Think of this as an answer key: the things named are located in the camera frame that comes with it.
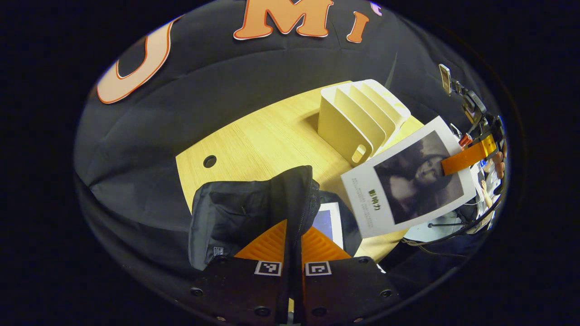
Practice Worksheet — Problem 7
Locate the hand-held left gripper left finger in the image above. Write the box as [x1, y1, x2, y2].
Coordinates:
[187, 220, 289, 326]

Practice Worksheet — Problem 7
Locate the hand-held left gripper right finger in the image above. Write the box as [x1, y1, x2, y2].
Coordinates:
[296, 227, 402, 326]

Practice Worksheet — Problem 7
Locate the grey portrait cover book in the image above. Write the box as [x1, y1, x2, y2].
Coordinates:
[340, 116, 478, 240]

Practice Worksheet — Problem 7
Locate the blue cover book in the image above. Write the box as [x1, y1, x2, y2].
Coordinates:
[312, 202, 344, 250]

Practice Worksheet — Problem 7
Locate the black schoolbag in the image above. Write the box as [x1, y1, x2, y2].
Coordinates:
[188, 165, 363, 272]

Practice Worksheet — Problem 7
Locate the cream bookshelf rack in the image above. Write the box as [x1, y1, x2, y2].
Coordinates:
[317, 79, 412, 168]

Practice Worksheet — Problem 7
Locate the black backdrop cloth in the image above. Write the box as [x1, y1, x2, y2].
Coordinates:
[72, 0, 499, 290]

